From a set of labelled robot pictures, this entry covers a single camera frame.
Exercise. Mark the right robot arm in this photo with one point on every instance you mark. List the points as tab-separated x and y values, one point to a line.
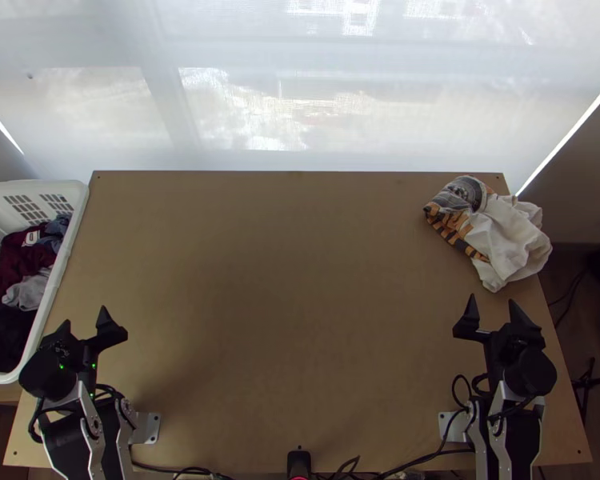
530	375

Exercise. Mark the white t-shirt with orange print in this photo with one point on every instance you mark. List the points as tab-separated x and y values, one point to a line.
510	240

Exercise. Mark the white laundry basket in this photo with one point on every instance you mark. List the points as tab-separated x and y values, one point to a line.
80	197

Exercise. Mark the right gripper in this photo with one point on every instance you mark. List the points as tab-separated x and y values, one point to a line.
510	342

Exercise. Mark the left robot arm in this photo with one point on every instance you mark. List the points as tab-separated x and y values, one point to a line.
45	380

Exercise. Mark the heap of clothes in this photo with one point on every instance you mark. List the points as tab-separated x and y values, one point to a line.
20	260

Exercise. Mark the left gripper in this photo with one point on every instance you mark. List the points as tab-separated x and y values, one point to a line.
75	350

